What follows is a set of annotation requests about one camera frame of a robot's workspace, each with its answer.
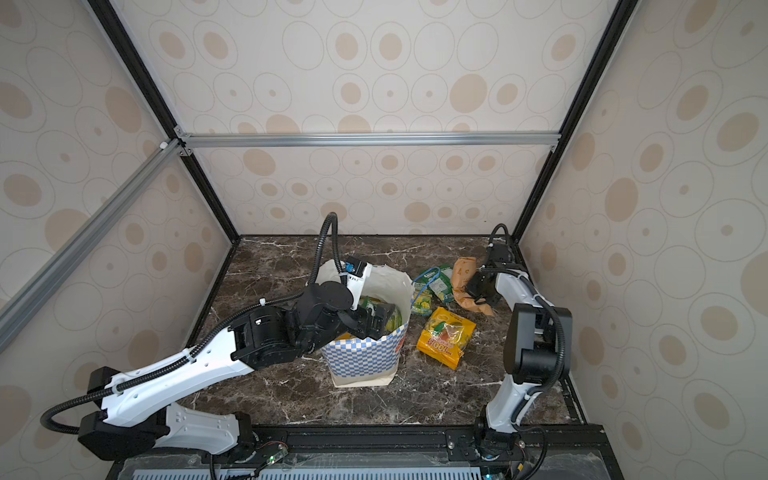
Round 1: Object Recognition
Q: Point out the blue checkered paper bag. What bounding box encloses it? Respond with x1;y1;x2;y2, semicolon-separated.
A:
321;265;414;388

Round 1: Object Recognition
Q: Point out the aluminium rail left wall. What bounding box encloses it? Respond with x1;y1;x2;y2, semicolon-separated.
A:
1;139;181;350

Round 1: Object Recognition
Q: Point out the black frame post right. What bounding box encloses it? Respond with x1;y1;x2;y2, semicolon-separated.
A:
511;0;638;245

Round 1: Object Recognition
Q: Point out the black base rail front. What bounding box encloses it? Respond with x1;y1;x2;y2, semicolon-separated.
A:
108;423;623;479

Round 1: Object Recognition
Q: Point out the green Fox's candy bag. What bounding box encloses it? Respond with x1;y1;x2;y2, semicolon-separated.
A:
424;264;454;303

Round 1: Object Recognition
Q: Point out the orange potato chips bag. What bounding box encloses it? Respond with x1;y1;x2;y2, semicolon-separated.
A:
451;257;495;317

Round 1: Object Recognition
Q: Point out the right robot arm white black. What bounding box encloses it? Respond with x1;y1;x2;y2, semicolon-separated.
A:
466;223;572;460

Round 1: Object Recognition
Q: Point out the yellow gummy candy bag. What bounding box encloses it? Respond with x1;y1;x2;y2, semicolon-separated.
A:
417;307;476;370

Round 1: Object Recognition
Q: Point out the black frame post left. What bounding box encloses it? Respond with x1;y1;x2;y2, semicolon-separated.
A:
86;0;241;244

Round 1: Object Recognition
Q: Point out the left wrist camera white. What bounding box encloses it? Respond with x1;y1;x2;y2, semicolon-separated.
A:
340;256;373;305

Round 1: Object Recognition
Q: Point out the horizontal aluminium rail back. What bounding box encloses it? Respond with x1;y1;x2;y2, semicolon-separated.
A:
173;131;561;151

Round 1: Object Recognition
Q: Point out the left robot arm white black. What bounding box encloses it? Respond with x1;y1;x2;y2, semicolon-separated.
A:
40;212;388;460

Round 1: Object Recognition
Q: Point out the black frame post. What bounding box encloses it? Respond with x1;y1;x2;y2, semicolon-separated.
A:
511;0;638;245
86;0;241;244

